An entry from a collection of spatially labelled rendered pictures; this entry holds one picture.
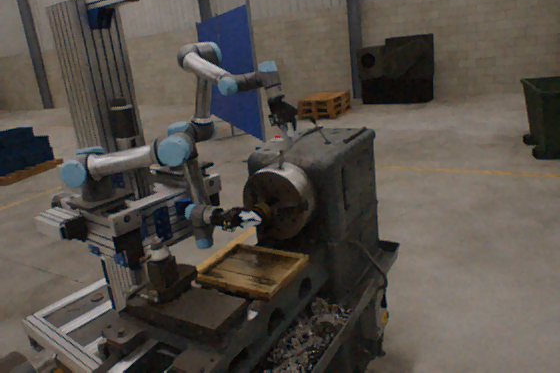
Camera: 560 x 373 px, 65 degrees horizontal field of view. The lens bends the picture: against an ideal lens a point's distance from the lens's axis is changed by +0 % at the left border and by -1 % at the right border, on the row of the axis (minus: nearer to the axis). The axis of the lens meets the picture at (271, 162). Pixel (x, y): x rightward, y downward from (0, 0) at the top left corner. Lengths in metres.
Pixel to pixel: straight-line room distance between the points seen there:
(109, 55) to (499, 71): 10.12
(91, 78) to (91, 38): 0.18
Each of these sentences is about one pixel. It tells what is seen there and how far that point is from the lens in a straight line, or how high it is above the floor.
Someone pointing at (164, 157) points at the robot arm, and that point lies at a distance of 1.81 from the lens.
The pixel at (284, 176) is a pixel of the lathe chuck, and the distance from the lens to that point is 1.82.
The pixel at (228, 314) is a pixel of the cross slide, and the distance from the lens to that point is 1.44.
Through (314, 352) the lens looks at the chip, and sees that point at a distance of 1.87.
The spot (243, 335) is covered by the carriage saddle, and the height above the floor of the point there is 0.90.
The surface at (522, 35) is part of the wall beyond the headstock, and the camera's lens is 11.50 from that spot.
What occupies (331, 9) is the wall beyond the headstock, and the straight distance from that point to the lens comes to 12.59.
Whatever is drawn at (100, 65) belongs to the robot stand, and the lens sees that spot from 2.31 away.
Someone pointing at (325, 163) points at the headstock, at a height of 1.23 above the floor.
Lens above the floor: 1.75
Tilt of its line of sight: 15 degrees down
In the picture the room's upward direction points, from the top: 7 degrees counter-clockwise
